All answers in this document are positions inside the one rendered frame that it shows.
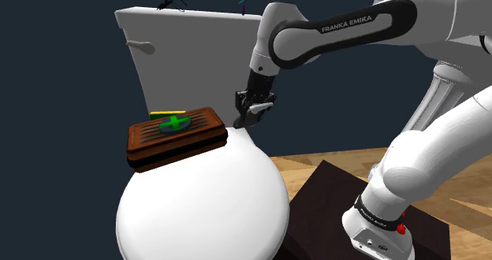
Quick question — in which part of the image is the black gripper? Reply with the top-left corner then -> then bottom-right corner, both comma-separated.
233,69 -> 278,130

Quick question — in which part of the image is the dark robot stand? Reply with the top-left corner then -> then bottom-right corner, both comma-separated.
273,159 -> 451,260

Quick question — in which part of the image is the blue disc with green cross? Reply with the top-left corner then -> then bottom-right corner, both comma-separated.
158,114 -> 192,135

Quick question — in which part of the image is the white toilet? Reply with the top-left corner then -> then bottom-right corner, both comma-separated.
114,6 -> 290,260

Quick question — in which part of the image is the brown wooden slatted tray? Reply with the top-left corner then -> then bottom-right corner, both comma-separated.
126,106 -> 229,174

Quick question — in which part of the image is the yellow green flat block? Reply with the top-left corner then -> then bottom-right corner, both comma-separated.
148,110 -> 188,122

